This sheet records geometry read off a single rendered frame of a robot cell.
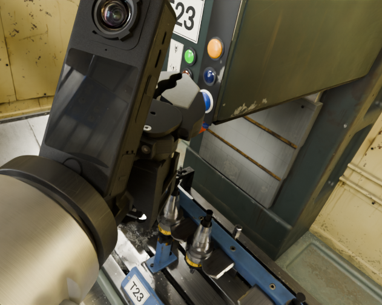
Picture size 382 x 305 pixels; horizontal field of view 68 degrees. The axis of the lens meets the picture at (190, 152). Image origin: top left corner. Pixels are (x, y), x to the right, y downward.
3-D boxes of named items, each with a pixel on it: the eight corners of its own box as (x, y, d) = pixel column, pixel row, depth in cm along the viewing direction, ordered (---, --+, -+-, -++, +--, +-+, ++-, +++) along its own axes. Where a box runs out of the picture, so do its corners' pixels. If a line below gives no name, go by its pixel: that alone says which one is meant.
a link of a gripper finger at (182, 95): (178, 117, 33) (143, 158, 26) (187, 68, 30) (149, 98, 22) (203, 125, 33) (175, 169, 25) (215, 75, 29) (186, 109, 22)
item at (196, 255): (216, 255, 66) (218, 249, 65) (194, 265, 63) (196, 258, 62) (201, 235, 70) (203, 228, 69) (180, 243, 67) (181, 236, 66)
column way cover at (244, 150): (267, 212, 124) (316, 106, 95) (194, 154, 150) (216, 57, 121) (273, 207, 127) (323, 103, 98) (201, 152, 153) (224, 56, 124)
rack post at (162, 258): (153, 275, 92) (164, 212, 75) (143, 262, 94) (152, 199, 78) (177, 259, 98) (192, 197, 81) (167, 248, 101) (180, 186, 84)
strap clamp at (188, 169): (167, 200, 120) (172, 172, 111) (163, 195, 122) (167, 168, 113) (191, 189, 128) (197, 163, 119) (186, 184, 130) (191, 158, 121)
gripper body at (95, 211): (106, 159, 27) (-1, 259, 18) (106, 73, 23) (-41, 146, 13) (180, 186, 26) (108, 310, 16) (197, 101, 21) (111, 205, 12)
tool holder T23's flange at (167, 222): (186, 219, 73) (187, 213, 72) (170, 232, 69) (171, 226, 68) (168, 206, 76) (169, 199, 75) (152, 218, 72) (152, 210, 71)
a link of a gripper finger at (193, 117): (166, 98, 27) (118, 141, 20) (168, 81, 26) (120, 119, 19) (212, 113, 26) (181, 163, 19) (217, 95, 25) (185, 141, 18)
